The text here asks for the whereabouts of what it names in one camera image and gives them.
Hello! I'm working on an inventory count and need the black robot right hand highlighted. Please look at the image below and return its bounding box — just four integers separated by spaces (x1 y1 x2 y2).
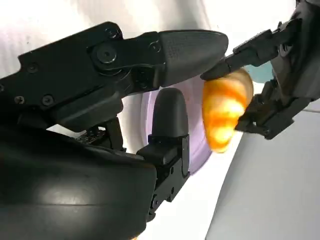
0 21 230 240

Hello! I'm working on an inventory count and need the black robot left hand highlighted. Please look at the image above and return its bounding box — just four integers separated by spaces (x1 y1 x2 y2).
199 0 320 141

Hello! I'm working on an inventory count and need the orange and white bread roll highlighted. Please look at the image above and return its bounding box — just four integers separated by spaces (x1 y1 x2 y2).
201 67 255 153

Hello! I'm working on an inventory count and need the pale green mug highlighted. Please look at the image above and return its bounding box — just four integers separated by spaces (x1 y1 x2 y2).
243 61 275 84

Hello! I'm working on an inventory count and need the lilac plate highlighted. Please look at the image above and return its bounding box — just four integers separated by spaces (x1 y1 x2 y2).
139 77 216 176

